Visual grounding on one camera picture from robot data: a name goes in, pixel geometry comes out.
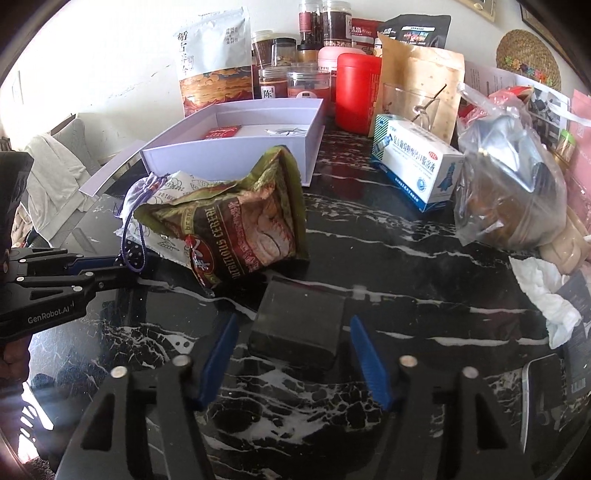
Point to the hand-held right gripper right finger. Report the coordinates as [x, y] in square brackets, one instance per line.
[369, 360]

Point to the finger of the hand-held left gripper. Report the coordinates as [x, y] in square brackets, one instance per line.
[92, 264]
[115, 278]

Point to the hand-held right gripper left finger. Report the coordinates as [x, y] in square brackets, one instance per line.
[221, 355]

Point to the dark grey block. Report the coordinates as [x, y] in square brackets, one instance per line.
[298, 318]

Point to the white printed foil packet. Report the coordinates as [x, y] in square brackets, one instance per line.
[180, 184]

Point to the green brown cereal packet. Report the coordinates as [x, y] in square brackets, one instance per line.
[240, 230]

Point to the lavender gift box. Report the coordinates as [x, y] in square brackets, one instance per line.
[231, 152]

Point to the person's left hand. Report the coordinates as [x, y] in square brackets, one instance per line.
[11, 362]

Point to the beige cloth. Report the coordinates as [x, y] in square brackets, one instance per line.
[21, 226]

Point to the white cloth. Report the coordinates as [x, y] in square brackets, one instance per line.
[55, 166]

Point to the grey cloth on chair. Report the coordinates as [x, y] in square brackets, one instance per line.
[87, 138]

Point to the smartphone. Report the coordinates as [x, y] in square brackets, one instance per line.
[545, 401]

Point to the red card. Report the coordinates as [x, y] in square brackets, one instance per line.
[222, 133]

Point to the crumpled white tissue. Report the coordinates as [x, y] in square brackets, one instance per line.
[540, 286]

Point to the white blue medicine box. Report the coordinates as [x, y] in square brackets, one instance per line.
[415, 159]

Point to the black package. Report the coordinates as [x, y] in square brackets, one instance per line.
[577, 323]

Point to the clear plastic bag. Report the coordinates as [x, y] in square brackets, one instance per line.
[512, 184]

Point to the beige ridged bottle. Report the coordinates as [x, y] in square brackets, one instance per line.
[572, 249]

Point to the large white orange pouch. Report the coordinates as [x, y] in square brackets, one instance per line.
[212, 60]

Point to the small red label jar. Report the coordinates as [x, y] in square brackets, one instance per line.
[272, 83]

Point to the clear glass cup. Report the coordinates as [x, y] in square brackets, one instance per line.
[401, 104]

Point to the red canister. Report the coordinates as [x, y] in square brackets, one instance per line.
[355, 92]

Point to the brown lidded jar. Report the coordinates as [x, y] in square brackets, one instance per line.
[262, 48]

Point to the wide clear lidded jar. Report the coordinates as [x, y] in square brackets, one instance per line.
[308, 83]

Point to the black lidded clear jar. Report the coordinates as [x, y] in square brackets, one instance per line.
[284, 51]

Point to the small yellow jar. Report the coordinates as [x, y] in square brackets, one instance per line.
[307, 54]

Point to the kraft paper bag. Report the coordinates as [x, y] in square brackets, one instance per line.
[429, 69]

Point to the red packet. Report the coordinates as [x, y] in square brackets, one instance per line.
[510, 97]

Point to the pink jar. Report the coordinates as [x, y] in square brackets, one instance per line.
[328, 57]

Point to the printed paper leaflet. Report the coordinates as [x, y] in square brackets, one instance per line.
[485, 76]

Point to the pink paper sheet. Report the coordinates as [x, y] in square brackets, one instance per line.
[581, 120]

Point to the tall clear jar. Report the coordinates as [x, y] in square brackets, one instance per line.
[337, 23]
[310, 23]

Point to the red snack pouch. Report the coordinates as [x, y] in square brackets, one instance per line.
[364, 34]

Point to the black snack pouch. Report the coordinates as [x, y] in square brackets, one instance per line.
[415, 30]

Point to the round woven mat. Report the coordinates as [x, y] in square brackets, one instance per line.
[526, 53]

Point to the gold picture frame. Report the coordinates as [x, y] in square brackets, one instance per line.
[480, 8]

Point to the dark picture frame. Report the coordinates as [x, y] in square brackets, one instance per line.
[549, 23]

